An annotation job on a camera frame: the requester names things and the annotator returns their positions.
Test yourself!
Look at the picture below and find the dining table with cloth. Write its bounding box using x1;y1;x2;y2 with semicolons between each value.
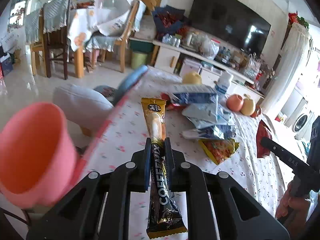
67;6;106;79

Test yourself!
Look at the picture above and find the coffee mix stick sachet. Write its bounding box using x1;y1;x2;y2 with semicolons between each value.
141;98;188;239

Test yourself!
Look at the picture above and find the dark wooden dining chair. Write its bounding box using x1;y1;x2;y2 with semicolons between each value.
43;0;71;80

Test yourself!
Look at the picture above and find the white blue plastic pouch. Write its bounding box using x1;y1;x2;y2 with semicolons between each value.
182;103;235;129

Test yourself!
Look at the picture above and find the light wooden dining chair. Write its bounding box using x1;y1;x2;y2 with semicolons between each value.
102;0;146;73

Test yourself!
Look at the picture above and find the red snack wrapper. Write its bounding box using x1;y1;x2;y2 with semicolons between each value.
161;93;186;112

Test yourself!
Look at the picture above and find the yellow pear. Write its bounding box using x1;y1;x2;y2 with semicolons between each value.
182;72;202;85

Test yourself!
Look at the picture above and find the white tv cabinet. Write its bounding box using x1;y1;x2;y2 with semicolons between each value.
151;40;254;85

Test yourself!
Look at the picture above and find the white washing machine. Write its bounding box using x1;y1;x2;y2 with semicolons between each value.
291;105;315;141

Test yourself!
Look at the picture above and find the dark blue flower bouquet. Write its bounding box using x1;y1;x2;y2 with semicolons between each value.
152;5;188;35

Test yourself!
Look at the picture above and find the red apple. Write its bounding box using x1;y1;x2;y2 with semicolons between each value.
226;94;244;112

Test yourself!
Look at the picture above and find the red chip bag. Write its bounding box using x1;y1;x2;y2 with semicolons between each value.
256;120;272;158

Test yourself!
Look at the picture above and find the yellow apple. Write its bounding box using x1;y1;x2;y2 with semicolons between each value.
240;94;256;116

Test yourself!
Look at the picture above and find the blue white carton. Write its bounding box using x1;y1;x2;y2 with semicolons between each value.
182;125;236;140

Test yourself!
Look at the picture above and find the grey cushioned stool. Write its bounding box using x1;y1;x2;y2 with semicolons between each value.
53;84;114;137

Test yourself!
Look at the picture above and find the white plastic bottle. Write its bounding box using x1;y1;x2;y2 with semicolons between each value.
215;71;234;97

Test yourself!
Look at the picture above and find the dark blue milk carton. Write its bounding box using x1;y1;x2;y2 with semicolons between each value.
168;84;218;105

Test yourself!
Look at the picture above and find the yellow chips snack bag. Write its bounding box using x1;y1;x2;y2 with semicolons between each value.
199;139;240;165

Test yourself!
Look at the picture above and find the blue chair back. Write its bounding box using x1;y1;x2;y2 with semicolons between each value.
112;65;148;106

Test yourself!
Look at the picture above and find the clear plastic bag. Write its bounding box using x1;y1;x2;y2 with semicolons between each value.
198;35;220;60

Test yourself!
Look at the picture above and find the right hand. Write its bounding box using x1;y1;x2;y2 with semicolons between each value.
276;181;310;228

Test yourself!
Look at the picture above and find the small orange persimmon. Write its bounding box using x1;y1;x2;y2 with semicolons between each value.
251;106;262;118

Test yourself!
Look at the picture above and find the green waste bin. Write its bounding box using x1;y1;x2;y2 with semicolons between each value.
131;51;148;69

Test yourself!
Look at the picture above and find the white mesh food cover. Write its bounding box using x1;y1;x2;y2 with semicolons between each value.
94;0;134;36

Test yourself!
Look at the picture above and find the cherry print tablecloth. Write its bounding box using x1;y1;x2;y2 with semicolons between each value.
72;65;287;240

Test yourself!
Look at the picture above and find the black flat screen television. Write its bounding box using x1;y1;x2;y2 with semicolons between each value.
189;0;271;56

